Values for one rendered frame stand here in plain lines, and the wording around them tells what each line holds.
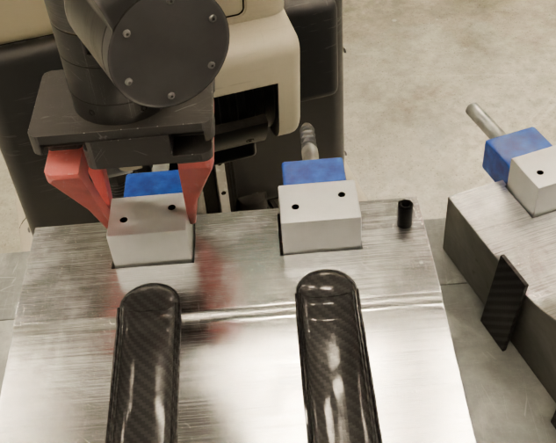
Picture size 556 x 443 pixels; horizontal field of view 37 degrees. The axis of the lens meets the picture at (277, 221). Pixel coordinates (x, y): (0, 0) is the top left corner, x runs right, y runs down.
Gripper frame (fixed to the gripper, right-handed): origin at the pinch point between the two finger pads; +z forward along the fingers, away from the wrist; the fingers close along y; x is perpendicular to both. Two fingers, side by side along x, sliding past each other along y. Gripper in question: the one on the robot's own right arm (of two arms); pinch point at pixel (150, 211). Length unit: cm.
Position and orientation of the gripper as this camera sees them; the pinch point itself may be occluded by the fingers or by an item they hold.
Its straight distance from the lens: 55.0
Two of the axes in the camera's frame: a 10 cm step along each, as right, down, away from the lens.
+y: 10.0, -0.8, -0.1
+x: -0.5, -6.9, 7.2
